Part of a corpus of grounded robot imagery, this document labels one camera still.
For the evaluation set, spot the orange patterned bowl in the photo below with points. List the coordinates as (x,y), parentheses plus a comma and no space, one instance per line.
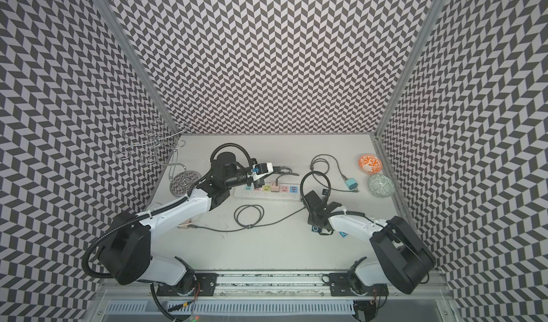
(370,164)

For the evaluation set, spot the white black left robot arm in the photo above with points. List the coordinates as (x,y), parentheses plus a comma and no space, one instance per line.
(125,253)

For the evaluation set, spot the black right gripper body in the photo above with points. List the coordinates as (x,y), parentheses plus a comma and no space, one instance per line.
(311,219)

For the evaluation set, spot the white multicolour power strip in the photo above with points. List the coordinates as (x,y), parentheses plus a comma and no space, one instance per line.
(288,192)

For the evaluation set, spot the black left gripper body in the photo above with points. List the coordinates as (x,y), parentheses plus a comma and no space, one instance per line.
(246,179)

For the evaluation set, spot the pink usb charger plug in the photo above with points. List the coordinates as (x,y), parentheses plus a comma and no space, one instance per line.
(275,188)

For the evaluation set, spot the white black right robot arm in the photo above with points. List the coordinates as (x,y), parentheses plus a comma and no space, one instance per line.
(401,258)

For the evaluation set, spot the chrome wire jewelry stand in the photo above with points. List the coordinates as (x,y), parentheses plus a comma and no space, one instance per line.
(156,146)

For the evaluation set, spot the green patterned bowl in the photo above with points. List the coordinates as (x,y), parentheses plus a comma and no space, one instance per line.
(381,186)

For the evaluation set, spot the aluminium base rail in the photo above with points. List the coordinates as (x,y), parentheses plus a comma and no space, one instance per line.
(274,296)

